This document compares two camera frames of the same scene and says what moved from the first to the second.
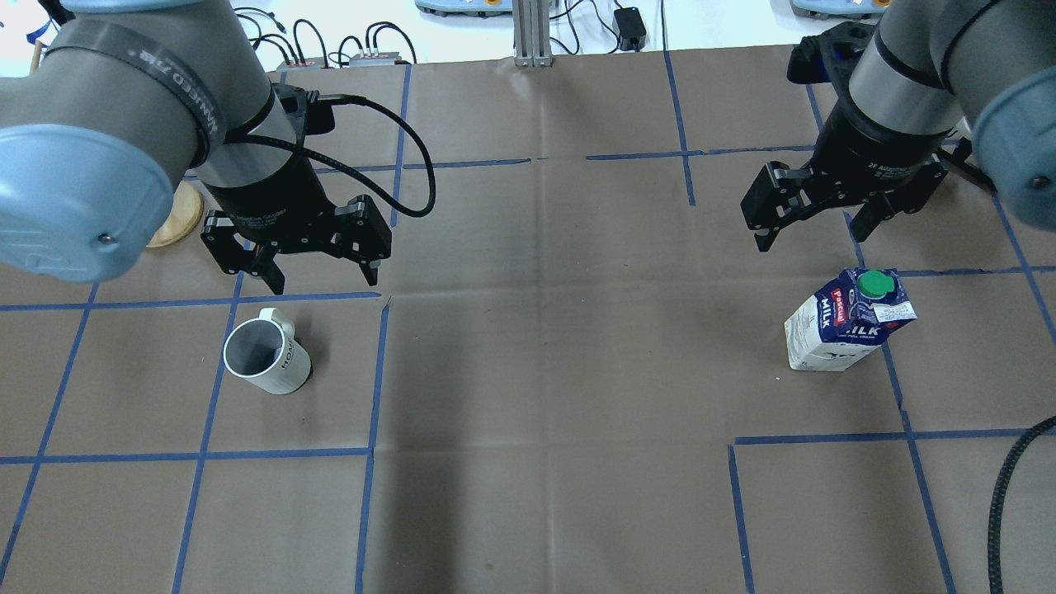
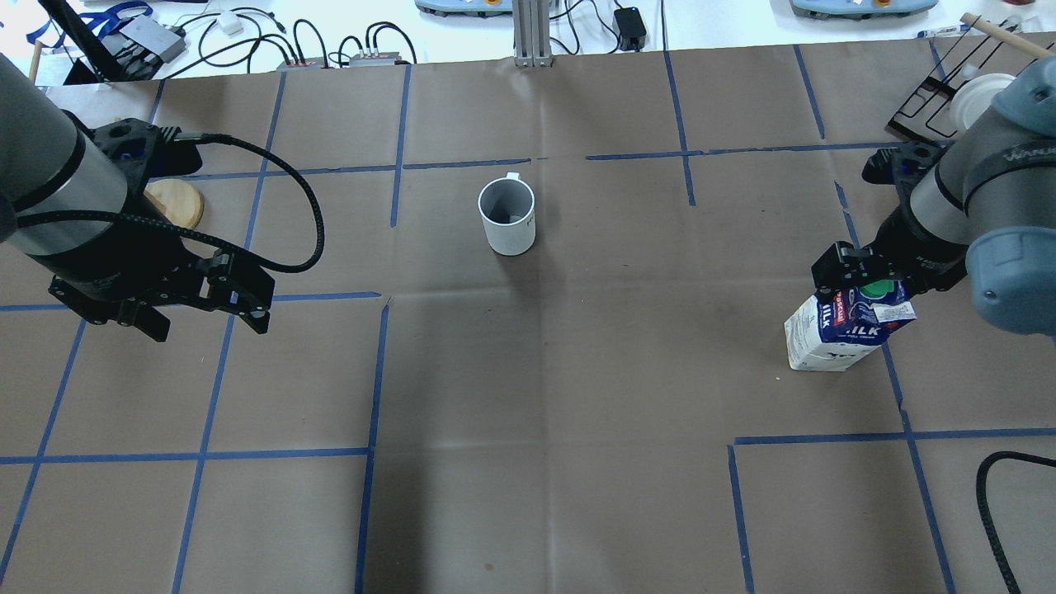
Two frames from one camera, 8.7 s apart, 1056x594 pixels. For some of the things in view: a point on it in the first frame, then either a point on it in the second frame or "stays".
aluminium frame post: x=531 y=33 stays
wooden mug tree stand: x=186 y=212 stays
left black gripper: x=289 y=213 -> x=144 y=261
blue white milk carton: x=839 y=327 stays
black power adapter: x=631 y=28 stays
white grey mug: x=263 y=351 -> x=507 y=208
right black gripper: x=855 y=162 -> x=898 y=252
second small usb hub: x=387 y=58 stays
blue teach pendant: x=471 y=7 stays
